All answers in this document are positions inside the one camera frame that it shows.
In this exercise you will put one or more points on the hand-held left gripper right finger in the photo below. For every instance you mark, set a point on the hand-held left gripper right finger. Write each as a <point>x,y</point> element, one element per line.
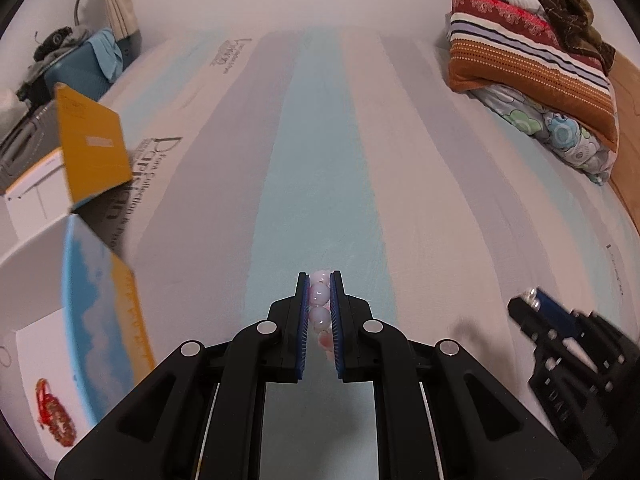
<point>337,332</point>

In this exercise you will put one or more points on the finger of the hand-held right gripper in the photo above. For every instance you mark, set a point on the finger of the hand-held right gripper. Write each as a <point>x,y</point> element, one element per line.
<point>552,307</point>
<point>525,317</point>

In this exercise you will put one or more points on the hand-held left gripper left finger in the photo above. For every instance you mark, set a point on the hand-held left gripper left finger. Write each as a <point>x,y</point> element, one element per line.
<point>301,332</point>

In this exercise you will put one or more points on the white cardboard box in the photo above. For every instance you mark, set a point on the white cardboard box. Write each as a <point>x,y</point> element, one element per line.
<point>35,260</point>

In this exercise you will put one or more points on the floral grey pillow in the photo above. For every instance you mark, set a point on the floral grey pillow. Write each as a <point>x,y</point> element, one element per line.
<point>565,135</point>

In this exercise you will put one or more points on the striped mattress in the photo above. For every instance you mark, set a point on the striped mattress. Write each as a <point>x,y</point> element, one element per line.
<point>350,160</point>

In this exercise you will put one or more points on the striped pillow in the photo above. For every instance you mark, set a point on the striped pillow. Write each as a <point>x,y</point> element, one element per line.
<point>525,55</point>

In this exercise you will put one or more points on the brown blanket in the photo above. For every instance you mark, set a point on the brown blanket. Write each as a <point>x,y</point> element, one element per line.
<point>570,5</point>

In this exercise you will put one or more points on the grey suitcase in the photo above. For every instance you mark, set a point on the grey suitcase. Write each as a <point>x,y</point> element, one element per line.
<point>27,140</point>

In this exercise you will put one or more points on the teal suitcase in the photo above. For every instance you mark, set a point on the teal suitcase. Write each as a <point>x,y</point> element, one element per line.
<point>75,72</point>

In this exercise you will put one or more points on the beige curtain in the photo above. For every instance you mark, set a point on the beige curtain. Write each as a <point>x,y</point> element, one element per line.
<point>120,0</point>

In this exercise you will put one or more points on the dark clothes pile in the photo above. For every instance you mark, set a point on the dark clothes pile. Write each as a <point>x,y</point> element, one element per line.
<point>57,40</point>

